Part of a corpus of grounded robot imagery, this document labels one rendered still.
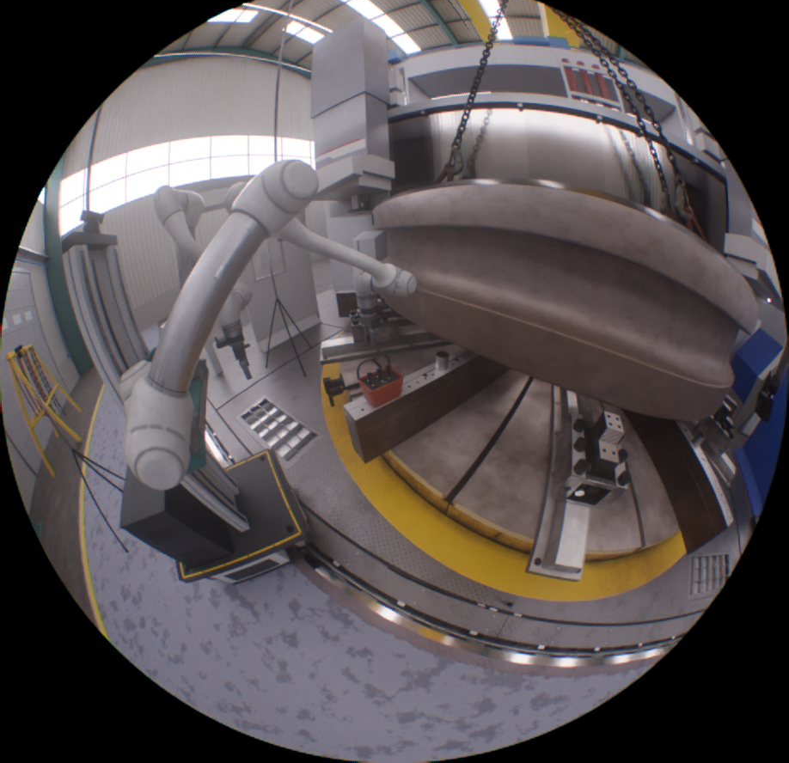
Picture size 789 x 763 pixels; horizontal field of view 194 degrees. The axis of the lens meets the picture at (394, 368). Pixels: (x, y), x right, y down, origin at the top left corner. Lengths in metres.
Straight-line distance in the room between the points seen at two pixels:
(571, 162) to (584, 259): 3.48
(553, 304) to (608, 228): 0.47
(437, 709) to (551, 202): 2.39
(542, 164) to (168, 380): 4.61
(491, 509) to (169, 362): 1.37
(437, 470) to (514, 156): 4.46
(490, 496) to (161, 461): 1.34
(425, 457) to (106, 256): 1.84
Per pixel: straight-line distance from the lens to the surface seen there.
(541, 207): 1.08
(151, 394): 0.51
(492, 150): 4.61
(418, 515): 1.58
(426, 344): 2.43
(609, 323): 1.26
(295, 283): 4.12
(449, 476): 1.37
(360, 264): 0.80
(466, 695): 1.67
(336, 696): 1.68
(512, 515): 1.35
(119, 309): 1.11
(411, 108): 5.34
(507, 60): 7.43
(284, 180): 0.50
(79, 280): 0.88
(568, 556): 1.25
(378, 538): 1.54
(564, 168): 4.51
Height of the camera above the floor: 1.48
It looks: 33 degrees down
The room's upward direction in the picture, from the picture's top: 3 degrees counter-clockwise
